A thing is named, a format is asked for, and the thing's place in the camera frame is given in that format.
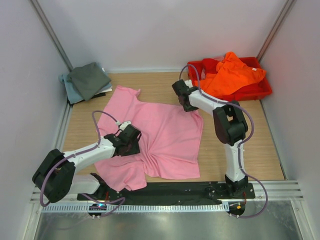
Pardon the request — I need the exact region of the pink t-shirt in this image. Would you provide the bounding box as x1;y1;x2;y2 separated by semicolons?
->
95;86;204;191

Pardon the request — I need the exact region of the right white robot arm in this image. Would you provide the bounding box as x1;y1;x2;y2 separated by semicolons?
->
172;79;249;198

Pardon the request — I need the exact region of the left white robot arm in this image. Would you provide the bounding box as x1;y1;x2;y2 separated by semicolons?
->
32;121;142;207

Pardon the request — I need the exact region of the orange t-shirt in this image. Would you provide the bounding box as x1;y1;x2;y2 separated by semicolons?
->
194;51;267;99

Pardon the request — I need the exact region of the black folded t-shirt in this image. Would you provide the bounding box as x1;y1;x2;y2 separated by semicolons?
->
92;92;106;99

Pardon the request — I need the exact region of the light blue folded t-shirt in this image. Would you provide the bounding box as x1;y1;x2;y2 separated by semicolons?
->
58;74;84;105

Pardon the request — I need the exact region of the grey folded t-shirt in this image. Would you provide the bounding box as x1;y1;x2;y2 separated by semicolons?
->
67;62;111;101

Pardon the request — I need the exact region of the red plastic bin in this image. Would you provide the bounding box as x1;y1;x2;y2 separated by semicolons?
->
187;56;273;102

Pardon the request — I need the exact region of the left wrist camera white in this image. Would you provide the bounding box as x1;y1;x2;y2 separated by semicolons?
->
115;121;131;131

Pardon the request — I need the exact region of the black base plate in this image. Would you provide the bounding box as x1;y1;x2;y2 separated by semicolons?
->
76;181;256;206

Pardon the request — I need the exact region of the white slotted cable duct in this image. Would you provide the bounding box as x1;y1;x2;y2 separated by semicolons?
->
42;202;229;213

